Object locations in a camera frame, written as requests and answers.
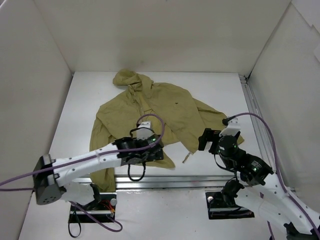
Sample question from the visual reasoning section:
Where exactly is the metal zipper pull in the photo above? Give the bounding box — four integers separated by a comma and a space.
182, 152, 192, 164

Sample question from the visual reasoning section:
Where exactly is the olive yellow hooded jacket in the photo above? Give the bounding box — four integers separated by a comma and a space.
89, 69, 245, 193

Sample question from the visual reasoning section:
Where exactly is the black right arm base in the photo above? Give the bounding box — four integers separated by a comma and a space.
205, 191, 255, 220

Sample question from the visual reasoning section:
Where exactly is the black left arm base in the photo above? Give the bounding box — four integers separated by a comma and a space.
68, 192, 117, 224

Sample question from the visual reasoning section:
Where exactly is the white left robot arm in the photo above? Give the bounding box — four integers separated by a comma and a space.
32, 134, 164, 210

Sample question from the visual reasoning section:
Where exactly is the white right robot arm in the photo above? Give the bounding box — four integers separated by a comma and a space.
198, 128, 320, 240

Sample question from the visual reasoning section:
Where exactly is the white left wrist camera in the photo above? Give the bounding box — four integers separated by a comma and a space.
136, 121, 154, 140

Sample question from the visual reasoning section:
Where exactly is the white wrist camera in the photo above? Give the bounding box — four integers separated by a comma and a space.
219, 116, 241, 137
136, 121, 154, 140

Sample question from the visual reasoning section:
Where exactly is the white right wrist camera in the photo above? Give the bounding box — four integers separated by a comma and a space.
219, 116, 241, 137

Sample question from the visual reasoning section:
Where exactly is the aluminium front rail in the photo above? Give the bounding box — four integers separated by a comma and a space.
74, 174, 237, 193

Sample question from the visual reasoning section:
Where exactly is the aluminium rail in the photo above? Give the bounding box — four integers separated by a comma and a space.
238, 74, 298, 196
74, 174, 237, 193

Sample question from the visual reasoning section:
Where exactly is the aluminium right side rail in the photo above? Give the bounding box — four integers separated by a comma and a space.
238, 74, 298, 196

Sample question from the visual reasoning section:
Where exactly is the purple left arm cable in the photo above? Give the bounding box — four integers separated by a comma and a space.
0, 114, 166, 232

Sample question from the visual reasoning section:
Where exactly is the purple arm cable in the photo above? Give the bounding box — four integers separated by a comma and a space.
226, 112, 320, 240
0, 114, 166, 232

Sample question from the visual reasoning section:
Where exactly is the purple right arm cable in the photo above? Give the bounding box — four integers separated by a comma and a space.
226, 112, 320, 240

